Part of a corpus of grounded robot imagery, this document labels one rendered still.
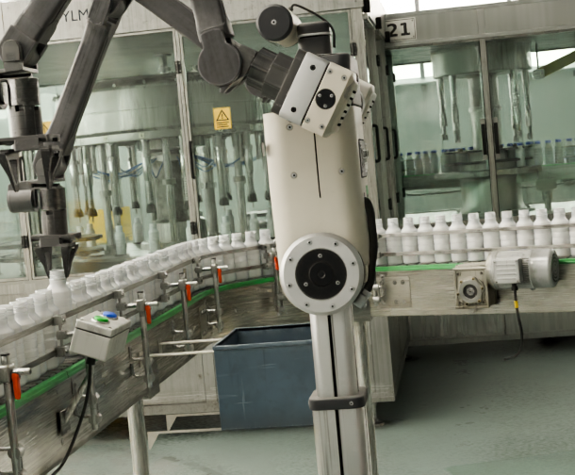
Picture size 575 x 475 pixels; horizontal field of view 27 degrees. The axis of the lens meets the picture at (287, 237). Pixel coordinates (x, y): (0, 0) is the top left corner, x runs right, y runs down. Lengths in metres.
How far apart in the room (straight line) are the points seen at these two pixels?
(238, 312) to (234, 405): 1.11
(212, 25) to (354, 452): 0.86
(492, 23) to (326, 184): 5.71
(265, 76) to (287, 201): 0.27
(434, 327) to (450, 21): 2.01
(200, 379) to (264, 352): 3.19
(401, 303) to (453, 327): 3.71
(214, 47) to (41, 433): 0.87
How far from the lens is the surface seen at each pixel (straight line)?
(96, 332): 2.43
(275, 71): 2.07
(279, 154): 2.22
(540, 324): 7.94
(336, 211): 2.21
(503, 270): 3.92
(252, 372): 3.03
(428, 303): 4.19
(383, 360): 6.04
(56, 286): 2.70
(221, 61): 2.08
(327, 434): 2.34
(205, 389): 6.21
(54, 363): 2.61
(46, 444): 2.48
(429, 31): 7.85
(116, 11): 2.64
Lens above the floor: 1.40
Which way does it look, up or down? 4 degrees down
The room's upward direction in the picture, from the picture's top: 5 degrees counter-clockwise
